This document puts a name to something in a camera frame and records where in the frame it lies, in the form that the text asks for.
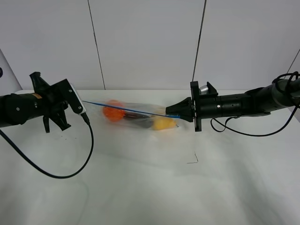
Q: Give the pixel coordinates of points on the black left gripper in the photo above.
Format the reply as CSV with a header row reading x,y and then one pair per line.
x,y
53,94

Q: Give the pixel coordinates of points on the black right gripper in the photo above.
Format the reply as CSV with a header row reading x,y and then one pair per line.
x,y
193,109

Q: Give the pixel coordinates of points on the clear zip bag blue zipper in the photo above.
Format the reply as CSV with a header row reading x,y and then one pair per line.
x,y
147,109

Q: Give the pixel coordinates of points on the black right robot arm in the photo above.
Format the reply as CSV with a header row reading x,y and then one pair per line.
x,y
282,93

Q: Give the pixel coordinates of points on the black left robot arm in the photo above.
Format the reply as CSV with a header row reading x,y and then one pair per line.
x,y
16,109

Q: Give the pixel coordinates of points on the yellow pear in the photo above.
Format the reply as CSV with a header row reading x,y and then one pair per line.
x,y
163,123

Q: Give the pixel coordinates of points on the dark purple eggplant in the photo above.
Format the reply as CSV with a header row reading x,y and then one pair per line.
x,y
141,120

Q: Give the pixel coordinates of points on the orange fruit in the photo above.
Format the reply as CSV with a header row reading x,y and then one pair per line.
x,y
113,111

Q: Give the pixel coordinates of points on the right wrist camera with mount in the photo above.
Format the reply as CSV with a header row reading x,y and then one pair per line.
x,y
208,89

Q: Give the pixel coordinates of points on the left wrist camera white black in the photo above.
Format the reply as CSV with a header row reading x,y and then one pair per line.
x,y
75,101

